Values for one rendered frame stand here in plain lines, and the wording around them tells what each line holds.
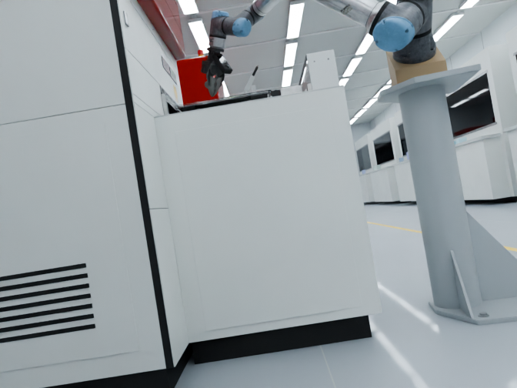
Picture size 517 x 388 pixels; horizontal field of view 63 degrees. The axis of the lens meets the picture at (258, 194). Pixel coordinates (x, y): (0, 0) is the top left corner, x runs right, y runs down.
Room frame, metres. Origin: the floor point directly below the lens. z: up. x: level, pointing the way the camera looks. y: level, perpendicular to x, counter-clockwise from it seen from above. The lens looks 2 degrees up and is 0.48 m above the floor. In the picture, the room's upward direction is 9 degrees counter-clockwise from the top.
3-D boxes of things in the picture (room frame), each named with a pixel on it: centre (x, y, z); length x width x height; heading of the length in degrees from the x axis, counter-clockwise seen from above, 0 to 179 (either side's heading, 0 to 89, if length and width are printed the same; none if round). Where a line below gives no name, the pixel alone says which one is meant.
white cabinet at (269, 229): (1.84, -0.03, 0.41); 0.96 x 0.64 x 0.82; 179
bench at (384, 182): (10.58, -3.56, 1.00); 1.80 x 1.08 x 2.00; 179
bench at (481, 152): (6.18, -3.46, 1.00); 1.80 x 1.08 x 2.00; 179
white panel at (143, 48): (1.57, 0.30, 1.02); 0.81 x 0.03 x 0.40; 179
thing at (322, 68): (1.69, -0.29, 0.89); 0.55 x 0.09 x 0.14; 179
